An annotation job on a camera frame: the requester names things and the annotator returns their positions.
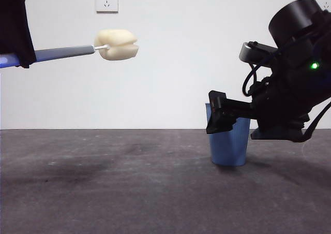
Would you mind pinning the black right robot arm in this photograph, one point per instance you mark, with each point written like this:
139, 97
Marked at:
292, 19

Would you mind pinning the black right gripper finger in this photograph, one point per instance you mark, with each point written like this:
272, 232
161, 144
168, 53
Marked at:
222, 115

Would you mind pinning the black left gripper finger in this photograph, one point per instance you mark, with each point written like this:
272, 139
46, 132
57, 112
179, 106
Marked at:
13, 24

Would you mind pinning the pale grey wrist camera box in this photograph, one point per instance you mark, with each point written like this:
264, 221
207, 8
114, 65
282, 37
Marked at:
245, 53

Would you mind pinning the blue ribbed plastic cup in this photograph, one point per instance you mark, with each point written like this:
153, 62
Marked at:
227, 148

